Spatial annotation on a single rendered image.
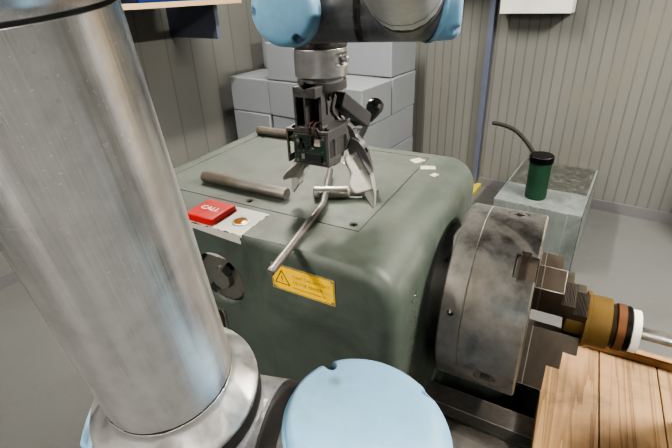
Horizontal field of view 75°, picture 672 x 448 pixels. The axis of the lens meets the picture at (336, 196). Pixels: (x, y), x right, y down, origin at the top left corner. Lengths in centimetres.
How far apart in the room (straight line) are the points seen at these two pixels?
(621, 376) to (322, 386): 81
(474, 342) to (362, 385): 40
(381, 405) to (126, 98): 25
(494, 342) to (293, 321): 31
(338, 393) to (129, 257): 18
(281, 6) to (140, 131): 30
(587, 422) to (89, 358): 85
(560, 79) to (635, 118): 55
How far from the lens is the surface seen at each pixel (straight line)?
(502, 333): 71
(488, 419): 94
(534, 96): 368
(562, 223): 285
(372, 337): 65
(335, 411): 33
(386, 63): 335
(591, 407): 100
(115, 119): 20
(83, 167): 20
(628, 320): 83
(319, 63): 61
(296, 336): 73
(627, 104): 362
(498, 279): 70
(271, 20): 49
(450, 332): 73
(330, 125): 64
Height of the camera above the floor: 159
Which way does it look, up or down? 25 degrees down
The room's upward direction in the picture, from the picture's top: 2 degrees counter-clockwise
